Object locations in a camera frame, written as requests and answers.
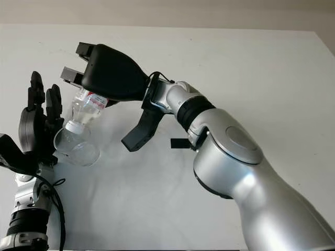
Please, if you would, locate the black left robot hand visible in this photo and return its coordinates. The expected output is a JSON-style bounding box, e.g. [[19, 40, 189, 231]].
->
[[18, 71, 65, 168]]

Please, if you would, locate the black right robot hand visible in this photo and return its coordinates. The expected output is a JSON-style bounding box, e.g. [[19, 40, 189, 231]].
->
[[59, 41, 152, 108]]

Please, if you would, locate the clear plastic water bottle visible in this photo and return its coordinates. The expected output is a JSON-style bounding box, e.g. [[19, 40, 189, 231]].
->
[[64, 88, 109, 133]]

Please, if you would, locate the clear plastic cup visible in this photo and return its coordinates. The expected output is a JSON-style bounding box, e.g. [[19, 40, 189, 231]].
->
[[53, 126, 101, 167]]

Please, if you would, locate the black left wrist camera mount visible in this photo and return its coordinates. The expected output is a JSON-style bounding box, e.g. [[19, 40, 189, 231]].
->
[[0, 133, 40, 176]]

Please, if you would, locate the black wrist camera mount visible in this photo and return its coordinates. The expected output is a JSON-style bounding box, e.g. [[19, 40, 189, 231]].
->
[[121, 99, 164, 153], [0, 133, 40, 176]]

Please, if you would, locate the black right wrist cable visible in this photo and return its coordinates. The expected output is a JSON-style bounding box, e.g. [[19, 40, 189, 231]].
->
[[150, 71, 175, 85]]

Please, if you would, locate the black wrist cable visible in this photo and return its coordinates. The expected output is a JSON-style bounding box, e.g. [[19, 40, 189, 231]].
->
[[150, 71, 175, 85], [33, 173, 66, 249]]

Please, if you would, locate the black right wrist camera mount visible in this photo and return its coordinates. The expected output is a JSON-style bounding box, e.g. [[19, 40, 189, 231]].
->
[[121, 99, 164, 153]]

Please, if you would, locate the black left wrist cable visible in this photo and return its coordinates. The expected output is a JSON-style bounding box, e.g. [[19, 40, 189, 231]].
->
[[33, 173, 66, 249]]

